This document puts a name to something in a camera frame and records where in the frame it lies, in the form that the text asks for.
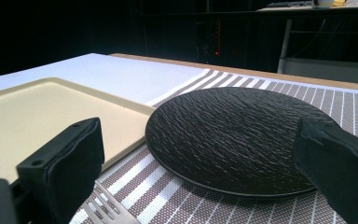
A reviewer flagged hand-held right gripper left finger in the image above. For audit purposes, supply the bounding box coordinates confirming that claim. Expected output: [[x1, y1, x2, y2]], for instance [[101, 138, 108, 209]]
[[16, 117, 105, 224]]

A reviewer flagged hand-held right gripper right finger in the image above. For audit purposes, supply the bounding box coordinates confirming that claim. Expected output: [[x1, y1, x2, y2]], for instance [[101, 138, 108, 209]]
[[293, 118, 358, 224]]

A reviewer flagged beige rectangular tray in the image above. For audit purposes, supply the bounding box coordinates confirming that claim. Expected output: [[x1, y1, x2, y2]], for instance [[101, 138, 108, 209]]
[[0, 77, 157, 185]]

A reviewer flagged silver metal fork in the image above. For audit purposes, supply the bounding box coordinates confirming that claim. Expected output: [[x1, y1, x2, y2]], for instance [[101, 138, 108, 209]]
[[82, 180, 142, 224]]

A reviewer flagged grey metal stand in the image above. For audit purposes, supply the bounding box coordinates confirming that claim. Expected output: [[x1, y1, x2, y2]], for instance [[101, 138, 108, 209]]
[[277, 19, 358, 88]]

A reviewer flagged black textured round plate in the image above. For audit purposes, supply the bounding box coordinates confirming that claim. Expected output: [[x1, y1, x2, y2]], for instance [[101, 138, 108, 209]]
[[145, 87, 337, 198]]

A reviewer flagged striped woven placemat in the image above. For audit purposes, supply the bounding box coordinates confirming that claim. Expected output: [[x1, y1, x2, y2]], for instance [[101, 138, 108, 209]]
[[69, 68, 358, 224]]

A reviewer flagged white cup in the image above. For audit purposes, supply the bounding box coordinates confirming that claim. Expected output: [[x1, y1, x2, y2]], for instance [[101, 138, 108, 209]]
[[311, 0, 336, 9]]

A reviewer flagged dark keyboard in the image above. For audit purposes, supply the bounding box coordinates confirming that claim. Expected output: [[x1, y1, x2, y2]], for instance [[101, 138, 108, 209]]
[[266, 0, 313, 8]]

